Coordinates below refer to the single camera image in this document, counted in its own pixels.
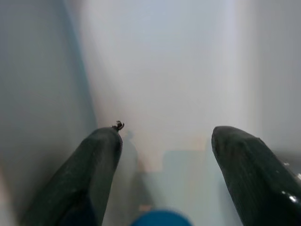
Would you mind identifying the blue round bottle cap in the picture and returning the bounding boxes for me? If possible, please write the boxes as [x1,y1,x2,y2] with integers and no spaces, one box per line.
[130,208,194,226]

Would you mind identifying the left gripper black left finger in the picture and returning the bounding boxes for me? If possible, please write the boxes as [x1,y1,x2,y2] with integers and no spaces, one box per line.
[21,120,125,226]

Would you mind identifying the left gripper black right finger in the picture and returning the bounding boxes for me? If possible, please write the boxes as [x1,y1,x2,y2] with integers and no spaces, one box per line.
[211,126,301,226]

